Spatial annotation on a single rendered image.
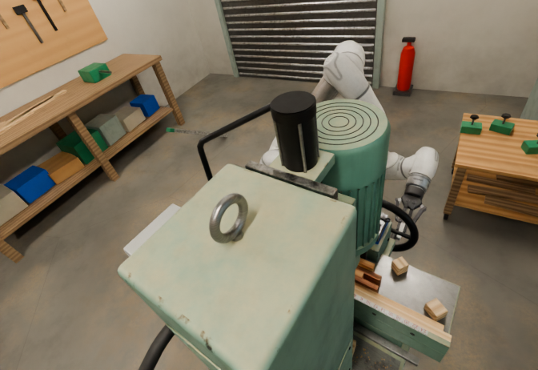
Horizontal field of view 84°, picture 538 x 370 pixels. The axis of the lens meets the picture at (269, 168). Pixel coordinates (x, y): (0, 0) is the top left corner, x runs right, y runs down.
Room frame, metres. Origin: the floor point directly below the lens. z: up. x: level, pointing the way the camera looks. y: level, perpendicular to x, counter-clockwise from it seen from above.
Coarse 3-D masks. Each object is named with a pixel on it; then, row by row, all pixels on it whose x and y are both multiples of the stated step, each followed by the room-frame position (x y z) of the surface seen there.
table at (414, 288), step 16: (384, 256) 0.50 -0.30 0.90; (384, 272) 0.45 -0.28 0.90; (416, 272) 0.43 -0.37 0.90; (384, 288) 0.40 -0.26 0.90; (400, 288) 0.39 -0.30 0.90; (416, 288) 0.38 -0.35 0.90; (432, 288) 0.37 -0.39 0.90; (448, 288) 0.36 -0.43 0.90; (416, 304) 0.34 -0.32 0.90; (448, 304) 0.32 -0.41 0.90; (368, 320) 0.34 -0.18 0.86; (448, 320) 0.28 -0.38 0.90; (400, 336) 0.28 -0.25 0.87; (432, 352) 0.22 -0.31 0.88
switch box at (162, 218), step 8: (168, 208) 0.35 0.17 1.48; (176, 208) 0.34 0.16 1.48; (160, 216) 0.33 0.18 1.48; (168, 216) 0.33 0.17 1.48; (152, 224) 0.32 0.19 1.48; (160, 224) 0.32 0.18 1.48; (144, 232) 0.31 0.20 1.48; (152, 232) 0.30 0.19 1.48; (136, 240) 0.29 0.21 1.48; (144, 240) 0.29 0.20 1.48; (128, 248) 0.28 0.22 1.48; (136, 248) 0.28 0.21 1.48
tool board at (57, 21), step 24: (0, 0) 3.10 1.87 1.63; (24, 0) 3.24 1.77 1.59; (48, 0) 3.39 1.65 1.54; (72, 0) 3.56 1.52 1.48; (0, 24) 3.01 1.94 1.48; (24, 24) 3.14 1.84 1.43; (48, 24) 3.29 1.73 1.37; (72, 24) 3.46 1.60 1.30; (96, 24) 3.65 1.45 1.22; (0, 48) 2.92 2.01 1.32; (24, 48) 3.05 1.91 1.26; (48, 48) 3.19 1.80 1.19; (72, 48) 3.36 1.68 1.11; (0, 72) 2.82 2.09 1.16; (24, 72) 2.95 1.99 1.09
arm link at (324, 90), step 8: (336, 48) 1.23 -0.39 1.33; (344, 48) 1.17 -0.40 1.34; (352, 48) 1.16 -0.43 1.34; (360, 48) 1.19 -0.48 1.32; (360, 56) 1.13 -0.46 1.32; (320, 80) 1.25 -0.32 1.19; (328, 80) 1.19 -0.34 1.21; (320, 88) 1.22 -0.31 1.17; (328, 88) 1.20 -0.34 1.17; (320, 96) 1.21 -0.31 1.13; (328, 96) 1.20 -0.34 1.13; (272, 144) 1.35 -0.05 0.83
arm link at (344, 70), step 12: (336, 60) 1.05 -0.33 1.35; (348, 60) 1.05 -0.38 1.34; (360, 60) 1.10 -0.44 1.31; (336, 72) 1.03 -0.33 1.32; (348, 72) 1.02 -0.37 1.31; (360, 72) 1.04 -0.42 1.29; (336, 84) 1.03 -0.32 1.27; (348, 84) 1.01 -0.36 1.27; (360, 84) 1.00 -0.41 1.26; (348, 96) 1.01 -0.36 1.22
